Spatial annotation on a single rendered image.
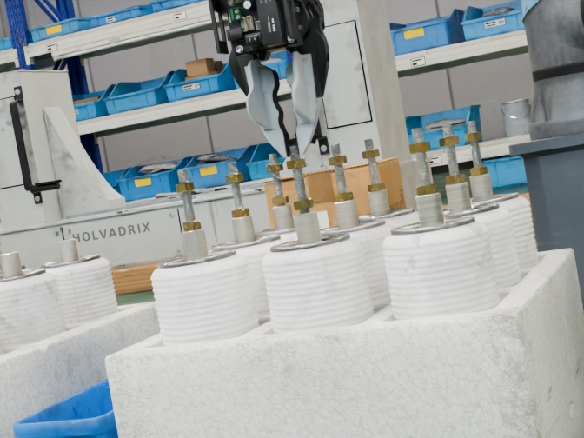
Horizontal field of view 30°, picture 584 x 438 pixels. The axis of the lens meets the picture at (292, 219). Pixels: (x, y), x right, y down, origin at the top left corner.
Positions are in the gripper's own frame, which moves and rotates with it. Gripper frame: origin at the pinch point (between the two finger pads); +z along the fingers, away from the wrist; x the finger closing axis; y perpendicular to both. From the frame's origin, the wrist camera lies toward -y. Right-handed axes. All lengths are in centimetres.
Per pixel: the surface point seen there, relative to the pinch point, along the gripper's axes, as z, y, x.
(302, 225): 7.7, 1.6, -0.1
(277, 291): 13.2, 4.4, -2.6
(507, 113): -5, -493, -24
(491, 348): 19.4, 9.6, 16.3
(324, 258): 10.7, 4.7, 2.3
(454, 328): 17.6, 9.4, 13.6
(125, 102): -51, -508, -247
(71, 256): 8.9, -25.2, -38.5
